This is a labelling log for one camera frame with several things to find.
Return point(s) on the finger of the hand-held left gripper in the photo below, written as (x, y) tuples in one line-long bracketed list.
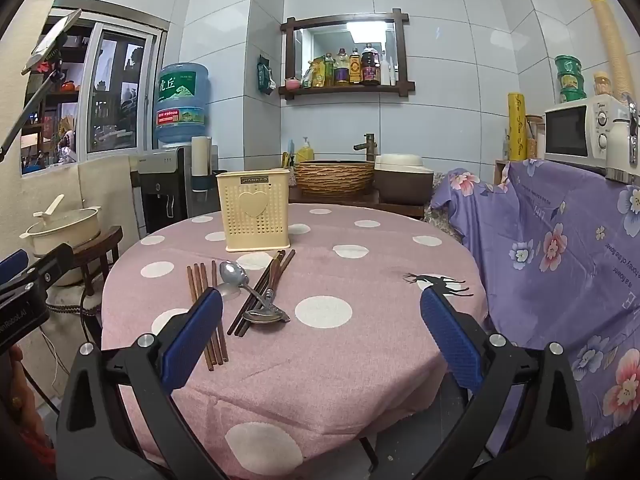
[(55, 265), (12, 266)]

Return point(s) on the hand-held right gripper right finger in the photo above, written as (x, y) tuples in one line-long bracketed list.
[(447, 335)]

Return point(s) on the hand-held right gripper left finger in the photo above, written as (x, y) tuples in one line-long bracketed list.
[(192, 340)]

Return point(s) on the metal spoon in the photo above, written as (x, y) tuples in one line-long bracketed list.
[(234, 274), (226, 292), (260, 317)]

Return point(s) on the cream plastic utensil holder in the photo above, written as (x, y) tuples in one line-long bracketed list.
[(250, 230)]

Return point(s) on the cream cooking pot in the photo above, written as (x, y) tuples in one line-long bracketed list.
[(65, 232)]

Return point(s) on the dark wooden stool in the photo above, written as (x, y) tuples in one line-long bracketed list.
[(97, 247)]

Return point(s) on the pink polka dot tablecloth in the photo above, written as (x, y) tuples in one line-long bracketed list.
[(350, 370)]

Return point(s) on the grey patterned cloth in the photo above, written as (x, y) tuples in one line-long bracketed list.
[(440, 215)]

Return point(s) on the purple floral cloth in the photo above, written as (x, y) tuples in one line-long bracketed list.
[(550, 270)]

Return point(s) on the water dispenser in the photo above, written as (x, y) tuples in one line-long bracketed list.
[(160, 190)]

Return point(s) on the black table leg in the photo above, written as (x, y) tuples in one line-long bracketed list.
[(369, 455)]

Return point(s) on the blue cup holder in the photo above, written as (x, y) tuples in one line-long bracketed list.
[(202, 185)]

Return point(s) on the brown and cream rice cooker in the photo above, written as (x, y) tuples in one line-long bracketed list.
[(404, 180)]

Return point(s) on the dark wooden counter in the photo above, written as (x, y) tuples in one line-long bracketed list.
[(350, 205)]

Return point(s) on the light wooden shelf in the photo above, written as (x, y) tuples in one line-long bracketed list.
[(501, 172)]

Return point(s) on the white paper cup sleeve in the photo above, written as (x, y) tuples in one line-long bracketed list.
[(201, 157)]

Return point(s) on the aluminium sliding window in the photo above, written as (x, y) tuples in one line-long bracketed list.
[(117, 90)]

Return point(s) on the woven pattern wash basin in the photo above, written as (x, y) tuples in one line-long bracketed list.
[(334, 180)]

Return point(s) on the bronze bamboo style faucet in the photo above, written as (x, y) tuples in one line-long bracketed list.
[(367, 146)]

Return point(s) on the blue toothbrush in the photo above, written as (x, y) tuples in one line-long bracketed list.
[(291, 150)]

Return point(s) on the glass jar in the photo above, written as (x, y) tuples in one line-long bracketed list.
[(534, 137)]

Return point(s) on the yellow soap pump bottle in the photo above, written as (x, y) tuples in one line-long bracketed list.
[(304, 152)]

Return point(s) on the yellow wrapped roll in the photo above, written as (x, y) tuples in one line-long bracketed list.
[(517, 127)]

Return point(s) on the silver smartphone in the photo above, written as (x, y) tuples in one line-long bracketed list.
[(52, 40)]

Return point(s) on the white microwave oven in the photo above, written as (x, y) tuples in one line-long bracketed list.
[(567, 132)]

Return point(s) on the white thermos jug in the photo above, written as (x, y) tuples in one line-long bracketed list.
[(620, 147)]

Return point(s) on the green instant noodle cup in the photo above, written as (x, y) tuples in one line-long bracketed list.
[(570, 82), (569, 65), (571, 96)]

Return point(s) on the white plastic bottle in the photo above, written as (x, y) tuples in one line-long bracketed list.
[(385, 71)]

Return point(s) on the green hanging packet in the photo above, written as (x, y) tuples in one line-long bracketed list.
[(266, 76)]

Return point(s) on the small pink bowl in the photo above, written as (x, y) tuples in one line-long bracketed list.
[(292, 83)]

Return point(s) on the dark soy sauce bottle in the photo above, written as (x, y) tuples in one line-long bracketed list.
[(370, 67)]

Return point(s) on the yellow label bottle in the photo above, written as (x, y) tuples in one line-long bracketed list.
[(355, 69)]

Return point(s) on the purple label bottle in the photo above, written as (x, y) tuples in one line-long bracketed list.
[(342, 69)]

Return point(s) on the green cooking oil bottle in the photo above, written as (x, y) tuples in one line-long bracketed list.
[(328, 71)]

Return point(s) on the yellow seasoning packet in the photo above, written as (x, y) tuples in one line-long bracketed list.
[(315, 74)]

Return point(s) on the small yellow jar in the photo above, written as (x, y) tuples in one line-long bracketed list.
[(602, 85)]

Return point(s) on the wooden framed mirror shelf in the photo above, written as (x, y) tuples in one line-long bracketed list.
[(287, 60)]

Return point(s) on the tall stack of paper cups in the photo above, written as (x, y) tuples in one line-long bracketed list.
[(607, 35)]

